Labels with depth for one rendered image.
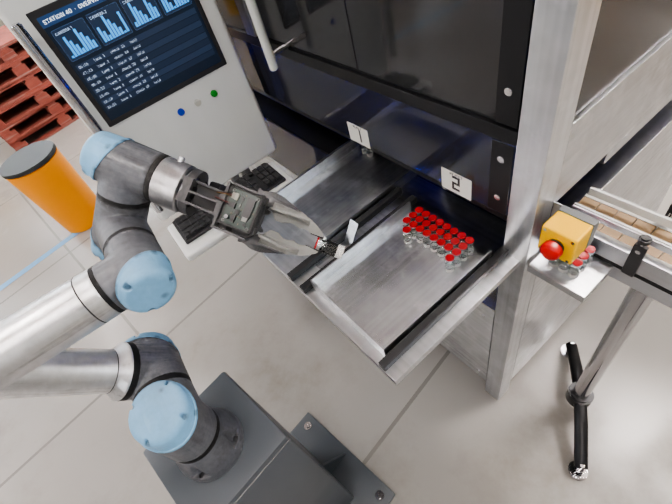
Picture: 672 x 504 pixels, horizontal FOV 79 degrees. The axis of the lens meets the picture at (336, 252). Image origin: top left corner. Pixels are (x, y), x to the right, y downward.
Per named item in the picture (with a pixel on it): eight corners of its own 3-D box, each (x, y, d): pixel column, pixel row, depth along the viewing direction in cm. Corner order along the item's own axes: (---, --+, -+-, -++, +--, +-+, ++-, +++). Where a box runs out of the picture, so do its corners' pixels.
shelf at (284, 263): (349, 144, 139) (348, 139, 138) (539, 245, 97) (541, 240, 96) (234, 227, 126) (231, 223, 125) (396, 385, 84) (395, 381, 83)
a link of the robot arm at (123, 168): (106, 173, 67) (113, 123, 63) (169, 199, 67) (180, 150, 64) (71, 185, 60) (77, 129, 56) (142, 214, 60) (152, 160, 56)
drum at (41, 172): (117, 212, 296) (60, 149, 254) (72, 244, 285) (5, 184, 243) (100, 194, 317) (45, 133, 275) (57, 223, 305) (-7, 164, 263)
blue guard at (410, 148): (167, 41, 205) (146, 2, 191) (508, 214, 88) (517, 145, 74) (166, 42, 204) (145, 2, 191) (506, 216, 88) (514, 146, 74)
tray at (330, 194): (358, 144, 135) (356, 135, 132) (417, 175, 119) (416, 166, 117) (276, 203, 126) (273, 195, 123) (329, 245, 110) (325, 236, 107)
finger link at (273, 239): (308, 270, 59) (250, 241, 59) (309, 267, 65) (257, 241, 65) (318, 251, 59) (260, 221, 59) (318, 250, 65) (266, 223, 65)
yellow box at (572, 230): (557, 227, 88) (563, 203, 82) (590, 244, 83) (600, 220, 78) (535, 249, 85) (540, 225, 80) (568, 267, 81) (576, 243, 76)
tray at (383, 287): (410, 210, 111) (409, 201, 109) (491, 260, 96) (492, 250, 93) (313, 288, 102) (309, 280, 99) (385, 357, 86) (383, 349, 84)
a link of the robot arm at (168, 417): (173, 477, 80) (132, 460, 70) (154, 421, 88) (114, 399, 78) (226, 436, 83) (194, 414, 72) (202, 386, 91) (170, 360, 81)
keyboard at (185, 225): (267, 164, 153) (265, 159, 151) (286, 180, 144) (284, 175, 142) (173, 224, 143) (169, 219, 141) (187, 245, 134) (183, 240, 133)
